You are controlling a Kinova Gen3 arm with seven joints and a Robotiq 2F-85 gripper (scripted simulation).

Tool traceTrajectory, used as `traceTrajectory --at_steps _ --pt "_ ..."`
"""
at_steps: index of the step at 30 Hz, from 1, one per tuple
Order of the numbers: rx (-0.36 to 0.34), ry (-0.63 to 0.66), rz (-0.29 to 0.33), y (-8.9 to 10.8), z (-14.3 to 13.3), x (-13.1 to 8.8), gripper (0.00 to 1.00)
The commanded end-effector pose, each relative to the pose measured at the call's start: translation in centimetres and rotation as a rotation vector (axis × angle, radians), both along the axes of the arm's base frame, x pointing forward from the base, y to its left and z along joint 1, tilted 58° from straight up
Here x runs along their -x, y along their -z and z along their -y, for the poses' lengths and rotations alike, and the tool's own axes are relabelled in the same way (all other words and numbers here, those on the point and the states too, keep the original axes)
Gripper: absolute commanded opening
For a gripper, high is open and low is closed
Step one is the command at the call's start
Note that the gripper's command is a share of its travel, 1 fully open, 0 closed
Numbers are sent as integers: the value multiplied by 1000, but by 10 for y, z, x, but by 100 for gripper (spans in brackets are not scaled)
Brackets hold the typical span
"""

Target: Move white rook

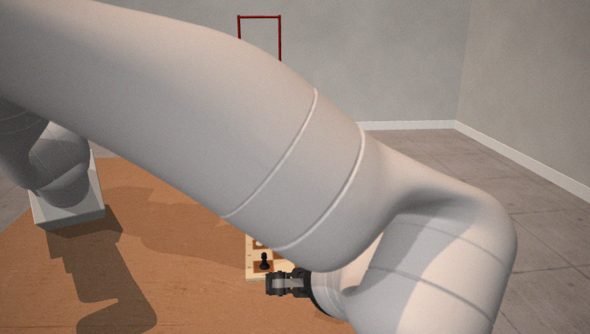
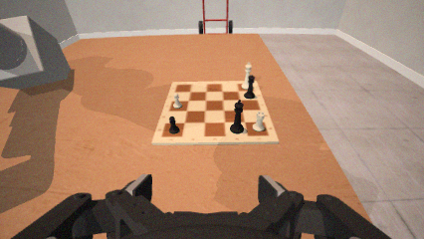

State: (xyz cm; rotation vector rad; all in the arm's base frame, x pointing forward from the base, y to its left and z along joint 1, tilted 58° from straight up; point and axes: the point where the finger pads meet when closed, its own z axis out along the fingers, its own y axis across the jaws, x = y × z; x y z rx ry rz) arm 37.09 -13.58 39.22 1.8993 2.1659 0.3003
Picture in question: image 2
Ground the white pawn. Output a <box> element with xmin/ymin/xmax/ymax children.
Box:
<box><xmin>173</xmin><ymin>93</ymin><xmax>182</xmax><ymax>109</ymax></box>

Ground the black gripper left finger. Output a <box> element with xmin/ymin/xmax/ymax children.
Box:
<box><xmin>11</xmin><ymin>174</ymin><xmax>185</xmax><ymax>239</ymax></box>

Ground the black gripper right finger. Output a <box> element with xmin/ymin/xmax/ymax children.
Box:
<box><xmin>228</xmin><ymin>175</ymin><xmax>391</xmax><ymax>239</ymax></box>

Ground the wooden chessboard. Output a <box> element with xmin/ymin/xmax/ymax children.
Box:
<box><xmin>152</xmin><ymin>81</ymin><xmax>279</xmax><ymax>145</ymax></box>

